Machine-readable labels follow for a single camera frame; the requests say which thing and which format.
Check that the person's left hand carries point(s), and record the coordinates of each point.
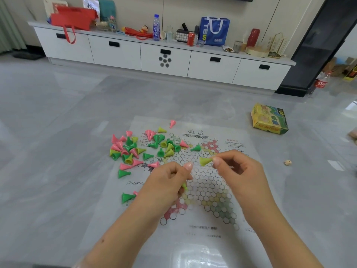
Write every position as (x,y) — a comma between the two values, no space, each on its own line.
(161,189)

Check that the person's right hand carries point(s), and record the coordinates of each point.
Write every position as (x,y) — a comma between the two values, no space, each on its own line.
(248,184)

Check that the pile of mixed cone pieces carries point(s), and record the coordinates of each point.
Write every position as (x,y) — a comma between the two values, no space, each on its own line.
(125,153)

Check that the checkers board sheet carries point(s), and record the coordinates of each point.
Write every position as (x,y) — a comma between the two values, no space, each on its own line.
(206,240)

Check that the person's left forearm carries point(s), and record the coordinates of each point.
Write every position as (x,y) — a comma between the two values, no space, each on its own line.
(120,240)

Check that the small beige bead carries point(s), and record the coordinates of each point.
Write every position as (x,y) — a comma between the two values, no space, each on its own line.
(287,162)

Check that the yellow green cardboard box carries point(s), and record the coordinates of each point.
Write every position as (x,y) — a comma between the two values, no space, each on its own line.
(269,118)

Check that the clear plastic tray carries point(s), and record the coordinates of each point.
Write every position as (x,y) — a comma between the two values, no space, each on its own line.
(198,258)

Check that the pink book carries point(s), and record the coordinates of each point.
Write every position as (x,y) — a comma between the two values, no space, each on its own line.
(353,133)

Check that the red-label cola bottle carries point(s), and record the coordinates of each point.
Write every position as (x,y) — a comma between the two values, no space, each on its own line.
(321,83)

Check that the round wooden box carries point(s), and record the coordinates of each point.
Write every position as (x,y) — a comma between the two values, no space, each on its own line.
(257,52)

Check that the open snack bag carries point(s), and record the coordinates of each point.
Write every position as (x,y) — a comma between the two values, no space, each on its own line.
(228,49)

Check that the glass cup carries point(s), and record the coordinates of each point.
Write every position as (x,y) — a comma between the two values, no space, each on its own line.
(237,47)

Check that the white TV cabinet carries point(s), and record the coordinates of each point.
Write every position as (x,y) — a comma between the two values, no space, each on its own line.
(114,53)

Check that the red vase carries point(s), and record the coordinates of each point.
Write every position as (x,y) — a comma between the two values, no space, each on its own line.
(253,38)

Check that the small glass jar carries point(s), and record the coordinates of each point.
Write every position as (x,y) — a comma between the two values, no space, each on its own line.
(200,43)

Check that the blue tote bag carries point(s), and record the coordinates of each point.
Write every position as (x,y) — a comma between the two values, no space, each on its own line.
(214,37)

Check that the black glass cabinet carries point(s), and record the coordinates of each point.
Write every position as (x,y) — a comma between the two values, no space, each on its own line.
(318,50)

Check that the yellow black carton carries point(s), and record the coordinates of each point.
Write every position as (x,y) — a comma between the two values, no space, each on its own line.
(352,73)

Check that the red soda can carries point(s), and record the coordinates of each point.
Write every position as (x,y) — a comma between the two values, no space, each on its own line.
(191,39)

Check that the white paper cup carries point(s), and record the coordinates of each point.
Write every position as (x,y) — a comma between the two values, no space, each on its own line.
(163,35)

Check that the black white checkered box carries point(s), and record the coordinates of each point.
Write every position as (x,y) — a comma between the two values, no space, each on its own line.
(182,36)

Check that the red folded umbrella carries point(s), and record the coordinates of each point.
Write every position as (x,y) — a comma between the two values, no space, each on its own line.
(136,33)

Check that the blue-label water bottle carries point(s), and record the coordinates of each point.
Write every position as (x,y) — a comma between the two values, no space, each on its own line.
(156,29)

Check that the small cartoon doll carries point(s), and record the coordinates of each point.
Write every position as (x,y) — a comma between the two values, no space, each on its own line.
(143,29)

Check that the small pink-capped bottle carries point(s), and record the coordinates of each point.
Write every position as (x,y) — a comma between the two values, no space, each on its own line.
(112,25)

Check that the teal cloth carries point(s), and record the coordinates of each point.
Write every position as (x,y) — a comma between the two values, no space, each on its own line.
(106,9)

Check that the black floor mat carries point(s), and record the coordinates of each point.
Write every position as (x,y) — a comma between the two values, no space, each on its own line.
(28,55)

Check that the red fabric bag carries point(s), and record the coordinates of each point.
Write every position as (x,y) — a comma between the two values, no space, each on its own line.
(74,19)

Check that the white printed card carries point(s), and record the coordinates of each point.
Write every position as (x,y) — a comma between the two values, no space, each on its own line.
(90,5)

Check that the grey-green curtain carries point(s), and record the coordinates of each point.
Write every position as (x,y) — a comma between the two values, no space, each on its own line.
(11,25)

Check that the beige picture frame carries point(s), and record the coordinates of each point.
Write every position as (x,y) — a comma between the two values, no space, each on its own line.
(49,5)

